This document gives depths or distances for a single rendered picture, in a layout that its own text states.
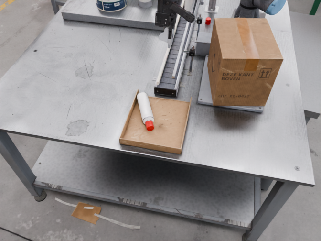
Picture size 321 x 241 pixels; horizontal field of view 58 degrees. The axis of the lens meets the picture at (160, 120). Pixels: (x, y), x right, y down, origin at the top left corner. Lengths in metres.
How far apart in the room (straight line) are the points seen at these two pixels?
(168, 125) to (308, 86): 0.75
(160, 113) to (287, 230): 1.18
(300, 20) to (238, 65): 1.00
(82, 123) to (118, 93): 0.24
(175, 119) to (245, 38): 0.45
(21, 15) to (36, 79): 2.47
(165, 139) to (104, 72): 0.54
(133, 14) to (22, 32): 2.01
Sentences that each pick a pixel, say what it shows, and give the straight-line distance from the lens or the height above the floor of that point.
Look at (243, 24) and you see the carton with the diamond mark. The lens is 1.40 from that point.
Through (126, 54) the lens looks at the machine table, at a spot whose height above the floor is 0.83.
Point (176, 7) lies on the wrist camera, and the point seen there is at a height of 1.22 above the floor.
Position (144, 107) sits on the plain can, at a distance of 1.28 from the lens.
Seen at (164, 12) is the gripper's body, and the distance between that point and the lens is 1.30.
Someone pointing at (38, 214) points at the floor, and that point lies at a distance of 2.12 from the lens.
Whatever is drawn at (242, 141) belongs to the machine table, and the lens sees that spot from 1.28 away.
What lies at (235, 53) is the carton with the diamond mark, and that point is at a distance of 1.21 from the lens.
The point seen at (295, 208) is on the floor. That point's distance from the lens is 2.18.
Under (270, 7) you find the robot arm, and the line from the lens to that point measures 1.73.
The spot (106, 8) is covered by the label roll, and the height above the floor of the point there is 0.90.
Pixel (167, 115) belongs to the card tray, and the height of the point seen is 0.83.
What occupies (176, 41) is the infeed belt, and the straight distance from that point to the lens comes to 1.67.
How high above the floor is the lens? 1.82
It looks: 50 degrees down
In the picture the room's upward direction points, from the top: straight up
